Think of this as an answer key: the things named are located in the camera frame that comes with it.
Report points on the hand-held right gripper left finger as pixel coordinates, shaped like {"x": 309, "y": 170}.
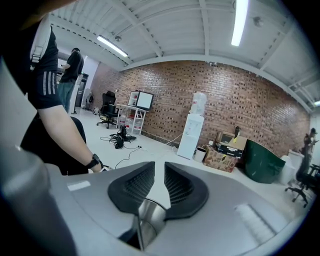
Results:
{"x": 125, "y": 192}

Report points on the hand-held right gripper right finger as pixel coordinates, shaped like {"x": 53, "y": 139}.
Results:
{"x": 190, "y": 197}

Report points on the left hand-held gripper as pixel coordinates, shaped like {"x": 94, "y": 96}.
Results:
{"x": 107, "y": 168}

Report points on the person's left forearm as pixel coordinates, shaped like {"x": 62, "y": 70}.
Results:
{"x": 65, "y": 130}

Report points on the person's left hand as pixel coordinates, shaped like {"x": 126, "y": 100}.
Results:
{"x": 99, "y": 168}

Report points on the black wristwatch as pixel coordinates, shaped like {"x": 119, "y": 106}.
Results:
{"x": 93, "y": 160}

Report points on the black equipment pile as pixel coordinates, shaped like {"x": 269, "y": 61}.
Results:
{"x": 122, "y": 136}

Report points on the white power strip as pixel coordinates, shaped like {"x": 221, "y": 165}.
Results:
{"x": 142, "y": 148}

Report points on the small white bin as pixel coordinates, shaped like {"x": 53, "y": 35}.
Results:
{"x": 199, "y": 155}

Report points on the printed brown cardboard box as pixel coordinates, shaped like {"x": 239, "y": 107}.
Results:
{"x": 217, "y": 161}

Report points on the clear water bottle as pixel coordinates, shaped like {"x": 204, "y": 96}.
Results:
{"x": 122, "y": 121}
{"x": 138, "y": 125}
{"x": 130, "y": 123}

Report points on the person's black trousers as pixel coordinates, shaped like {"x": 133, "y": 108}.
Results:
{"x": 57, "y": 152}

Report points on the white water dispenser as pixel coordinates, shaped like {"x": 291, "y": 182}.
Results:
{"x": 190, "y": 137}

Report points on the black office chair with headrest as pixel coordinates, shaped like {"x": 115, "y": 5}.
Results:
{"x": 108, "y": 107}

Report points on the flat black box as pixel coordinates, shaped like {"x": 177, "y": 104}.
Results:
{"x": 228, "y": 150}

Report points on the white folding table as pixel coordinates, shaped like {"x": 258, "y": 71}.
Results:
{"x": 132, "y": 108}

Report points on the plain brown cardboard box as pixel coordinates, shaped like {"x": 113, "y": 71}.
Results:
{"x": 240, "y": 142}

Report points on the small display cabinet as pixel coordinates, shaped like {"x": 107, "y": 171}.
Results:
{"x": 143, "y": 100}

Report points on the green curved panel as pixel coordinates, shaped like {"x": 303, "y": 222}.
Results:
{"x": 262, "y": 162}

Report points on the black tall cabinet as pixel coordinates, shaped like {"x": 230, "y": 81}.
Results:
{"x": 82, "y": 90}

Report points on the clear water jug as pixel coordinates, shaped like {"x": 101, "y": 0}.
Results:
{"x": 199, "y": 102}

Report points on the white low cabinet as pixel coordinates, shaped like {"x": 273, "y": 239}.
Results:
{"x": 292, "y": 165}

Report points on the person's black striped t-shirt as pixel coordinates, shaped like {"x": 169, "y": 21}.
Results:
{"x": 37, "y": 75}

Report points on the long ceiling light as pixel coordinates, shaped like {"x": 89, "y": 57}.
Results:
{"x": 112, "y": 46}
{"x": 239, "y": 22}
{"x": 317, "y": 103}

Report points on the dark coat stand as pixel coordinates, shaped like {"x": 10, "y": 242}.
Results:
{"x": 308, "y": 147}

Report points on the round ceiling smoke detector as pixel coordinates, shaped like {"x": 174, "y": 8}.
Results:
{"x": 118, "y": 39}
{"x": 258, "y": 21}

